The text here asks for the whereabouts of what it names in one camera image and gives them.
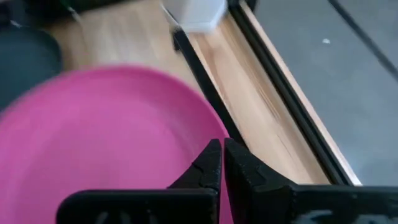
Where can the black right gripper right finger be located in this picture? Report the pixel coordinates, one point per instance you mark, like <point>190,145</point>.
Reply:
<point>264,196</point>

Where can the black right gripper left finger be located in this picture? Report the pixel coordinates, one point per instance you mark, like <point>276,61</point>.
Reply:
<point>186,193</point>

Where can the magenta plate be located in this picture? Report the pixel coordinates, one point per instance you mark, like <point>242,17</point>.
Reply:
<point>93,140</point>

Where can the dark teal plate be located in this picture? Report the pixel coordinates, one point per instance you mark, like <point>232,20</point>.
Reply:
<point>25,62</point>

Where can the white hexagonal plant pot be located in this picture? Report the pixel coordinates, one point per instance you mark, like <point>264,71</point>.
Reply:
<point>196,15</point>

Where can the black aluminium table frame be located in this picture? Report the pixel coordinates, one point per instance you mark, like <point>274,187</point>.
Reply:
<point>287,96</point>

